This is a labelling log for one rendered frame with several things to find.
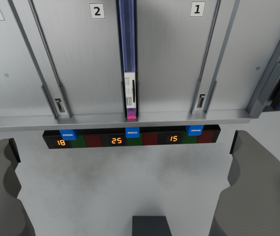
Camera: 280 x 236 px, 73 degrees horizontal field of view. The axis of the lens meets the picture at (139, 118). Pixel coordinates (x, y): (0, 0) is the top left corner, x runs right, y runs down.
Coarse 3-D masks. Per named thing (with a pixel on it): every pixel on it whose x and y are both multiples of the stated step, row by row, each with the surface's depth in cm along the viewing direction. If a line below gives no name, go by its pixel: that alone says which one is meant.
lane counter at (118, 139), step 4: (108, 136) 36; (112, 136) 36; (116, 136) 36; (120, 136) 36; (112, 140) 37; (116, 140) 37; (120, 140) 37; (112, 144) 38; (116, 144) 38; (120, 144) 38; (124, 144) 38
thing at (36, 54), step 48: (0, 0) 20; (48, 0) 20; (96, 0) 20; (144, 0) 20; (192, 0) 20; (240, 0) 21; (0, 48) 23; (48, 48) 23; (96, 48) 23; (144, 48) 24; (192, 48) 24; (240, 48) 24; (0, 96) 28; (48, 96) 28; (96, 96) 28; (144, 96) 29; (192, 96) 29; (240, 96) 30
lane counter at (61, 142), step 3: (51, 138) 36; (54, 138) 36; (57, 138) 36; (60, 138) 36; (54, 141) 36; (57, 141) 37; (60, 141) 37; (63, 141) 37; (66, 141) 37; (54, 144) 37; (57, 144) 37; (60, 144) 37; (63, 144) 37; (66, 144) 37; (54, 147) 38; (57, 147) 38; (60, 147) 38; (63, 147) 38
